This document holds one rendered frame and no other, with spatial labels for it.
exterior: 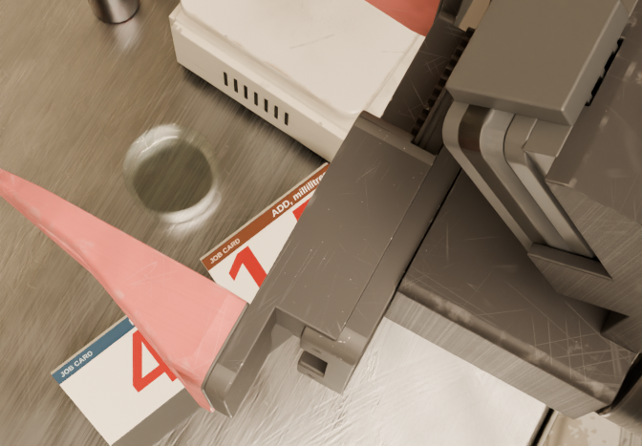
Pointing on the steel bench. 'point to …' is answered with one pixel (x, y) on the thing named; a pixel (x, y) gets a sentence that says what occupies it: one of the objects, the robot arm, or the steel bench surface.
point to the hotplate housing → (318, 119)
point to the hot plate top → (301, 32)
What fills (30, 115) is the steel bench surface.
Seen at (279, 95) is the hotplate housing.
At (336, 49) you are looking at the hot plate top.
